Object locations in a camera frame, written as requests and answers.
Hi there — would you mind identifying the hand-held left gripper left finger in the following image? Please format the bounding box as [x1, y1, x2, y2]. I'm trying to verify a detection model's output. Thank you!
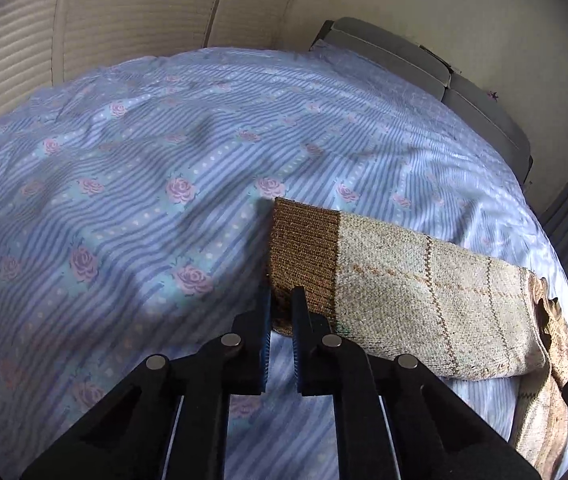
[20, 284, 271, 480]

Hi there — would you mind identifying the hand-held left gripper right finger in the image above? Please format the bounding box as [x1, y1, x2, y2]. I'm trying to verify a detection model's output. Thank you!
[290, 286, 541, 480]

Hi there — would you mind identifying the brown beige knit sweater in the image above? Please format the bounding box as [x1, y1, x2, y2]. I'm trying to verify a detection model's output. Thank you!
[268, 197, 568, 480]

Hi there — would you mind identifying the blue floral bed sheet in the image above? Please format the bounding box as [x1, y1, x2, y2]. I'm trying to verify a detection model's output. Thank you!
[0, 46, 568, 480]

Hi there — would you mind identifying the cream ribbed wardrobe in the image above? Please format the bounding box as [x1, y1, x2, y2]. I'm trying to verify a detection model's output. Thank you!
[0, 0, 317, 143]

